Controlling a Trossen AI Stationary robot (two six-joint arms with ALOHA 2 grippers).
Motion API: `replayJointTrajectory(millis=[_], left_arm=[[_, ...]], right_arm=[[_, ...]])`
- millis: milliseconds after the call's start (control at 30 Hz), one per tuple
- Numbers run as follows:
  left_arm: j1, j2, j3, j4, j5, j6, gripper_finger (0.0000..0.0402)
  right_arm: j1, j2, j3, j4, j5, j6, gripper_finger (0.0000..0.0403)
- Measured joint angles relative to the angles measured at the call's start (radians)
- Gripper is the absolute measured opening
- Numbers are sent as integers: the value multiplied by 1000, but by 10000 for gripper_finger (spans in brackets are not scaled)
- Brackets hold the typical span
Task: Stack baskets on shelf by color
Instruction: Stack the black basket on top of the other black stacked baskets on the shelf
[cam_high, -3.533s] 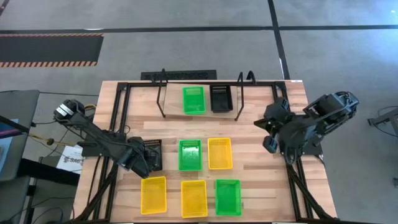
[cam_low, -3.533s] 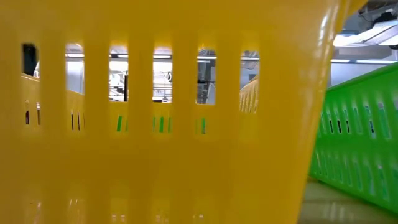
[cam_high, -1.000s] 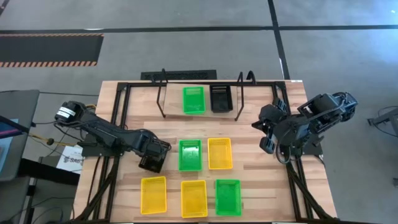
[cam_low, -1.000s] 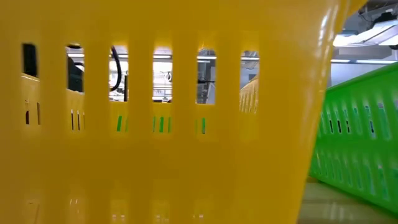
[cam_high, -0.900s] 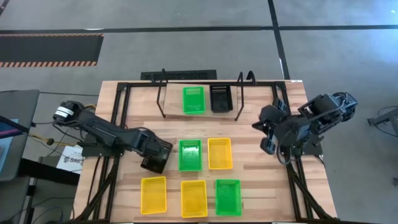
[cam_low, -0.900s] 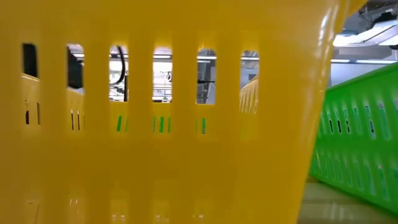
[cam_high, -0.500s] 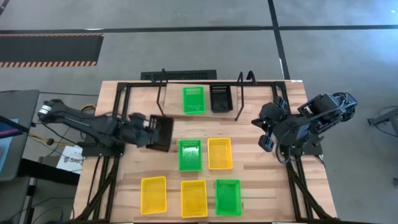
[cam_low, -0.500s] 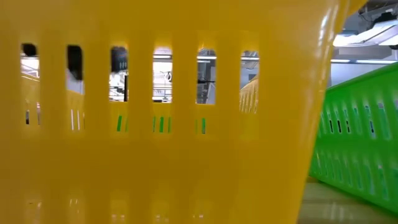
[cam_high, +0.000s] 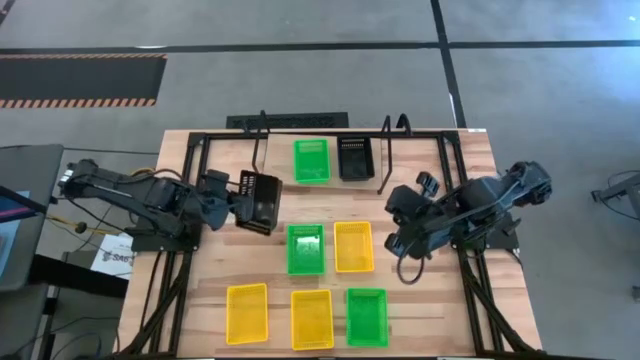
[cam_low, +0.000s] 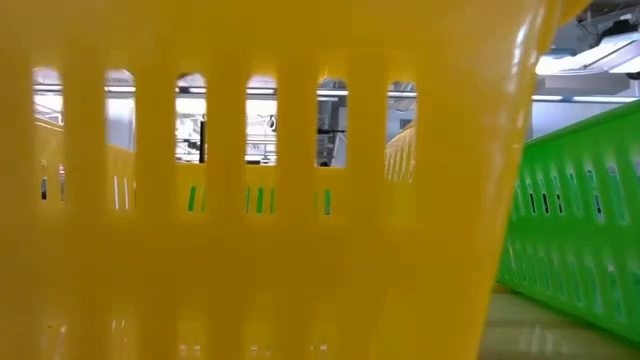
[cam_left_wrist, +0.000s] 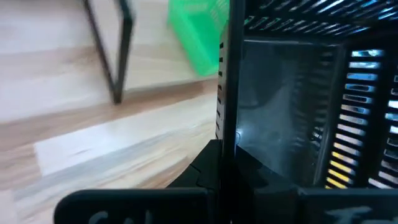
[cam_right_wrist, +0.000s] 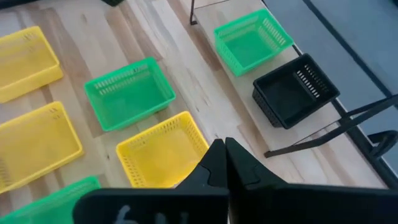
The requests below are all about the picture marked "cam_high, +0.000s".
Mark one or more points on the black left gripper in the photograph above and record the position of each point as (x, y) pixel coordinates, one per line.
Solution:
(220, 207)

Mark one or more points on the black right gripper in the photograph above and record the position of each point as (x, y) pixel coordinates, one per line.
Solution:
(406, 212)

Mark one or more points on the black plastic slotted basket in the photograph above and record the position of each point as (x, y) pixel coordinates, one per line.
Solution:
(356, 165)
(265, 200)

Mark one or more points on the green plastic slotted basket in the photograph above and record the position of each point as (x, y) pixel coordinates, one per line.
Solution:
(311, 167)
(367, 317)
(306, 250)

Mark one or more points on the yellow plastic slotted basket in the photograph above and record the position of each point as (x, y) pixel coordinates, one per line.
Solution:
(246, 315)
(353, 247)
(312, 320)

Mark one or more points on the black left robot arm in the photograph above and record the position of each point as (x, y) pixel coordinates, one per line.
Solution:
(150, 200)

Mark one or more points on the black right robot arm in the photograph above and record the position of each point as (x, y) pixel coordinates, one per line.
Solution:
(480, 197)

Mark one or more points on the wooden shelf with black rails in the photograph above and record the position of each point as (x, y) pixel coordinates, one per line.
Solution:
(280, 160)

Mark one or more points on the white printed paper sheet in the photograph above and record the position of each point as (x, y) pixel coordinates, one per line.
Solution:
(112, 260)

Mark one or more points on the black orange striped floor mat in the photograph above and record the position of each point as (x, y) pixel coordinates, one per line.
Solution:
(75, 80)

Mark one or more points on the grey metal floor stand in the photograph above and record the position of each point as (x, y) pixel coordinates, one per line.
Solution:
(617, 192)

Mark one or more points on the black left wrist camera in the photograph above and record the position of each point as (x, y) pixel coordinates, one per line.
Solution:
(216, 181)

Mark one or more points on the black aluminium rig frame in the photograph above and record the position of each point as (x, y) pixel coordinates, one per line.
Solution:
(197, 137)

